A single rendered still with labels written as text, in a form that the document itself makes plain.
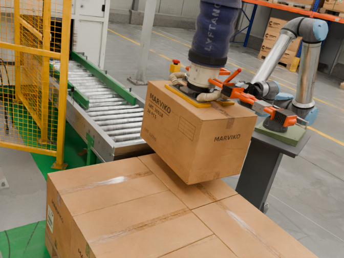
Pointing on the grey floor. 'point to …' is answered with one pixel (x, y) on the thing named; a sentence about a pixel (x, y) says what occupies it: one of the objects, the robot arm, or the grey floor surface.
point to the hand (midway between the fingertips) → (235, 92)
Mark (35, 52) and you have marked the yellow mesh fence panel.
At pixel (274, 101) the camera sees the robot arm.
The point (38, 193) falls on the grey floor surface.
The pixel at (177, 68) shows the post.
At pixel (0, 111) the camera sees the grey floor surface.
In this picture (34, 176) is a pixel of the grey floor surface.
